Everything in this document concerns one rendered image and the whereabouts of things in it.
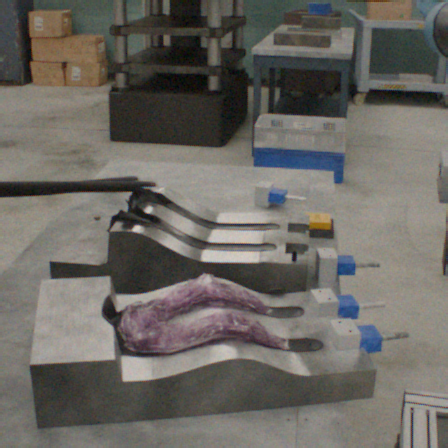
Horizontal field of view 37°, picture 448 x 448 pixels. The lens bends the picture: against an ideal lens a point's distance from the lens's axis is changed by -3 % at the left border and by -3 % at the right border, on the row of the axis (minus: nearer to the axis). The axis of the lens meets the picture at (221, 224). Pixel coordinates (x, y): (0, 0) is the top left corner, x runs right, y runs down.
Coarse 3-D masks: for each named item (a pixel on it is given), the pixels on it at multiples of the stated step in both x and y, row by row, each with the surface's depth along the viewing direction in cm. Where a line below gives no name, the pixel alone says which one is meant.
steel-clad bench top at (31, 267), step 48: (192, 192) 190; (240, 192) 191; (288, 192) 191; (48, 240) 158; (336, 240) 160; (0, 288) 135; (336, 288) 137; (0, 336) 118; (0, 384) 105; (0, 432) 94; (48, 432) 94; (96, 432) 95; (144, 432) 95; (192, 432) 95; (240, 432) 95; (288, 432) 95; (336, 432) 95
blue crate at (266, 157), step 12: (264, 156) 455; (276, 156) 454; (288, 156) 452; (300, 156) 451; (312, 156) 449; (324, 156) 448; (336, 156) 447; (288, 168) 456; (300, 168) 454; (312, 168) 453; (324, 168) 451; (336, 168) 450; (336, 180) 452
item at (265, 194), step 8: (264, 184) 181; (272, 184) 181; (256, 192) 180; (264, 192) 179; (272, 192) 179; (280, 192) 179; (256, 200) 181; (264, 200) 180; (272, 200) 179; (280, 200) 178; (296, 200) 178; (304, 200) 178
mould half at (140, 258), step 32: (160, 192) 149; (96, 224) 152; (128, 224) 132; (192, 224) 142; (64, 256) 136; (96, 256) 136; (128, 256) 131; (160, 256) 130; (192, 256) 130; (224, 256) 131; (256, 256) 130; (288, 256) 130; (128, 288) 133; (160, 288) 132; (256, 288) 130; (288, 288) 129
